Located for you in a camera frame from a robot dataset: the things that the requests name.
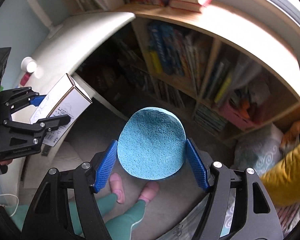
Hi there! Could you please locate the pink storage box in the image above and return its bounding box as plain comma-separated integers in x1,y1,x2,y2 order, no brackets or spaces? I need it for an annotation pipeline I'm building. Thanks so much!
220,99,258,130

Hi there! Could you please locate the white printed carton box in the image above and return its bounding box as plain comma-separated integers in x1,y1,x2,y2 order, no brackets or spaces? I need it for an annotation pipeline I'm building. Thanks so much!
30,73,93,147

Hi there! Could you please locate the pink slipper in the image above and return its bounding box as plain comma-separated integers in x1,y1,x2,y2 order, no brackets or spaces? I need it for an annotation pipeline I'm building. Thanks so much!
139,181,160,202
109,173,126,204

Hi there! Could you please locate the row of blue yellow books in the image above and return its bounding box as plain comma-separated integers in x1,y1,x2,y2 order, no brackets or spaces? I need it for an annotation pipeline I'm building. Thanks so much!
145,21,199,78

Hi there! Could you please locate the pink left slipper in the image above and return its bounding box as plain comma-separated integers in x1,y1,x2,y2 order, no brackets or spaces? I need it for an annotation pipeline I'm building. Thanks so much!
109,173,126,204

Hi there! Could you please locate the round blue sponge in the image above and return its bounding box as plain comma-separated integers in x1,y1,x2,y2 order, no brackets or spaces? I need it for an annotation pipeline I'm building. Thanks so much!
117,107,186,181

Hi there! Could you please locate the wooden bookshelf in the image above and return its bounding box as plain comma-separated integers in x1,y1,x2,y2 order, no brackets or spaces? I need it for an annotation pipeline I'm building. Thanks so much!
57,0,300,140

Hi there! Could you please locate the pink right slipper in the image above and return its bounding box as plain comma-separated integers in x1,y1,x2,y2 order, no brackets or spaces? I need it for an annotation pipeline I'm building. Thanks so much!
139,181,160,202

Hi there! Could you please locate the green pink packet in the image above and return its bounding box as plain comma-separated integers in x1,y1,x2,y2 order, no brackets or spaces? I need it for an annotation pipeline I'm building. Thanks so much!
20,71,32,86

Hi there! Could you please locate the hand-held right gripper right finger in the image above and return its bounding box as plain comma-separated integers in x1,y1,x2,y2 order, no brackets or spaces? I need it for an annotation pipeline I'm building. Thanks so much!
185,138,284,240

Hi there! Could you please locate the white paper cup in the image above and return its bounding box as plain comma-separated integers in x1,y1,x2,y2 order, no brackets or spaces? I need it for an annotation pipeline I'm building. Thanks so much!
21,57,38,73

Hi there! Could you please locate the white cable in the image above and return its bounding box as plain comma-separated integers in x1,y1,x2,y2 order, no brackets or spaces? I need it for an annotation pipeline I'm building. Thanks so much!
0,194,20,217

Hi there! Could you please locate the row of upright books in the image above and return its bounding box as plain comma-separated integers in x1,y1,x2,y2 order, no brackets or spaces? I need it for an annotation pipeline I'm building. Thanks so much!
202,55,238,103

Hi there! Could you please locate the row of slim books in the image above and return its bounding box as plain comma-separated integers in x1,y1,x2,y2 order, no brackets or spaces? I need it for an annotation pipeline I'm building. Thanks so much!
157,79,191,108

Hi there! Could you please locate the swirl patterned cushion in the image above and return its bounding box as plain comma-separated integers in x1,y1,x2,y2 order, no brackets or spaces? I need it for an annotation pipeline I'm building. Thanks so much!
233,124,284,176

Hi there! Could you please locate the person's leg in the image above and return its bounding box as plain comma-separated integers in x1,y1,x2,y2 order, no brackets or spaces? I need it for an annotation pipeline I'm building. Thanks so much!
104,197,147,240
67,192,119,228

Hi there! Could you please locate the person's right leg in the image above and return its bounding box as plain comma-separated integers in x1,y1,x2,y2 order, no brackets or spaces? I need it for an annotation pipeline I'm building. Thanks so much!
104,197,147,240

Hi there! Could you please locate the stack of flat books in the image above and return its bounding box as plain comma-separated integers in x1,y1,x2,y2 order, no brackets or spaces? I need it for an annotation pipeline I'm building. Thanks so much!
194,104,228,133

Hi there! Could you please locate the person's left leg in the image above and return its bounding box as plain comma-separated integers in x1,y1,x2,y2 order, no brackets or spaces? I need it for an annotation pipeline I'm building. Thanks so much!
67,192,119,228

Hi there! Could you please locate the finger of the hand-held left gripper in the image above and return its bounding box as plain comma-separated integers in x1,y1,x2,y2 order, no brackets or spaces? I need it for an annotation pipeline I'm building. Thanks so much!
4,114,71,146
1,87,48,113

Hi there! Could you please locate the white desk lamp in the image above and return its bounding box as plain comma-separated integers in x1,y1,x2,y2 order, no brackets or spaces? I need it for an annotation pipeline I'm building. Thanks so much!
27,0,56,30

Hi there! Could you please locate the white desk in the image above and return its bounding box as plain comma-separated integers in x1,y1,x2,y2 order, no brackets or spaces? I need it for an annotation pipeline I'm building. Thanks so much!
5,12,137,189

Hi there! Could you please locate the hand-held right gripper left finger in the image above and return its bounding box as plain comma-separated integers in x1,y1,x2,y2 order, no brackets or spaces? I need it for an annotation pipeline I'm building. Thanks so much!
21,139,118,240

